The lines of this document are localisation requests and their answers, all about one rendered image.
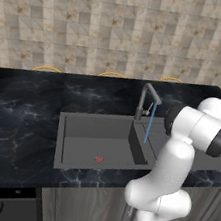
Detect dark grey sink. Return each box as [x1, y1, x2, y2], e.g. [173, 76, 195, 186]
[51, 100, 221, 196]

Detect blue water stream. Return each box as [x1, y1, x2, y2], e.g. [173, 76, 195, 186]
[143, 101, 158, 146]

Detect red sink drain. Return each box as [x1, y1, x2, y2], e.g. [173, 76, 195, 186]
[93, 156, 104, 165]

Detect dark grey tap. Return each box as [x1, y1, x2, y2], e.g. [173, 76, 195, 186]
[133, 81, 166, 125]

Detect yellow stool back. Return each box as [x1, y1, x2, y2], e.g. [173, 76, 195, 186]
[98, 69, 126, 81]
[158, 75, 184, 85]
[32, 63, 64, 75]

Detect grey wood cupboard door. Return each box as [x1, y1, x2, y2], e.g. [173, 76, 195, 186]
[36, 174, 140, 221]
[162, 180, 221, 221]

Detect black dishwasher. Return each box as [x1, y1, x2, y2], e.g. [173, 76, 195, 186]
[0, 181, 49, 221]

